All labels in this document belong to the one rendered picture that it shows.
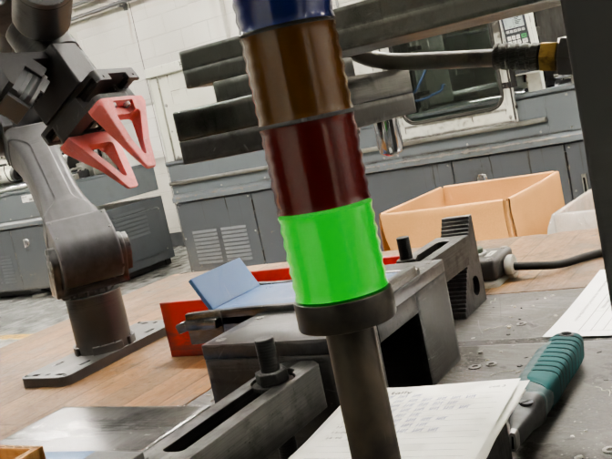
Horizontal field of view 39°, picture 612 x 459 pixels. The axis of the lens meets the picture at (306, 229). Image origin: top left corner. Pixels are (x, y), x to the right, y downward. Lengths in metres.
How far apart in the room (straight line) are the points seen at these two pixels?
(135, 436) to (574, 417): 0.31
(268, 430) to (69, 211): 0.57
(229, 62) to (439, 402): 0.27
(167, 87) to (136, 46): 2.87
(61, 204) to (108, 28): 8.77
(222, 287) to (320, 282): 0.38
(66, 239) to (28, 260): 7.18
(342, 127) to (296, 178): 0.03
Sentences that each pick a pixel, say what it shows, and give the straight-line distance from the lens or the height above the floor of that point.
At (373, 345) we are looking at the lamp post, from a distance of 0.35.
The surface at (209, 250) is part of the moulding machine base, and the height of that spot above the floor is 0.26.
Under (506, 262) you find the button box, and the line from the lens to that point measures 0.97.
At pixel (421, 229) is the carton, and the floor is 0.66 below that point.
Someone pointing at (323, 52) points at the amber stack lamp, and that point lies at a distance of 0.33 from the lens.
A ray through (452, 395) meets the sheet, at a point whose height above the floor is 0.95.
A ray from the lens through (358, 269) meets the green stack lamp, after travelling 0.33.
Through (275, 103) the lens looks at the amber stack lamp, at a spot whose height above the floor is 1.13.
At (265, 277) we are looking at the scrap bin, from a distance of 0.99.
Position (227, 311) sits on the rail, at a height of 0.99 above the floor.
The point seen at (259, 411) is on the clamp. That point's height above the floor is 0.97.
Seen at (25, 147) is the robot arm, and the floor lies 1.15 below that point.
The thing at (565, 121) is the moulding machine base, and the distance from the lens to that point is 5.21.
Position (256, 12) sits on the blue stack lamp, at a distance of 0.33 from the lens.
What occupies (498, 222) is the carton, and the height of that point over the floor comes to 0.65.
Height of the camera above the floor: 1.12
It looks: 7 degrees down
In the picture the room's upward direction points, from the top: 12 degrees counter-clockwise
